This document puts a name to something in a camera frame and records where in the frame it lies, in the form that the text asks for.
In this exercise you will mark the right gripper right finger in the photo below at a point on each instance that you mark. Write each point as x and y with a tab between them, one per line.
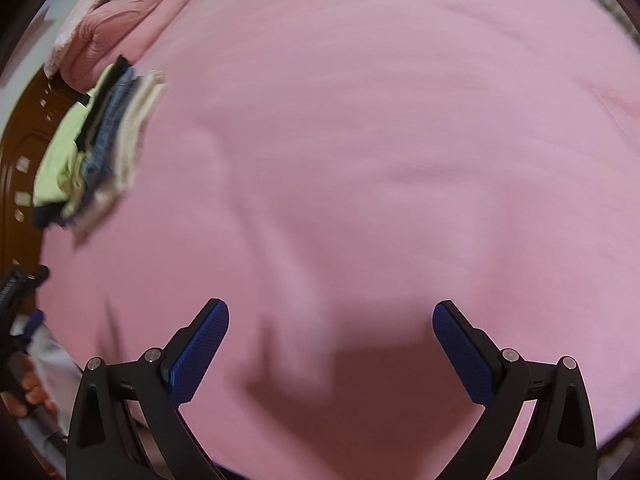
559	441

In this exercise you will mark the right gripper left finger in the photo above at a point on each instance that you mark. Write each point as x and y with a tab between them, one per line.
104	442

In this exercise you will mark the green and black hooded jacket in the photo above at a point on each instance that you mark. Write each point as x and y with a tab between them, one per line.
60	181

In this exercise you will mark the person's left hand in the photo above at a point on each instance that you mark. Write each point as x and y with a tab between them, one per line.
34	393

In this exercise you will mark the brown wooden headboard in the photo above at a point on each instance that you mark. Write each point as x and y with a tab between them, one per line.
28	132

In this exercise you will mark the folded pink quilt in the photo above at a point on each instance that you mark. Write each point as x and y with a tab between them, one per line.
115	28

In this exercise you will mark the pink bed sheet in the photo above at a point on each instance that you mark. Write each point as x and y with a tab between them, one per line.
332	169

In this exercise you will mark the pink white pillow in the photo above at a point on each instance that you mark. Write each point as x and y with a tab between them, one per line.
66	35

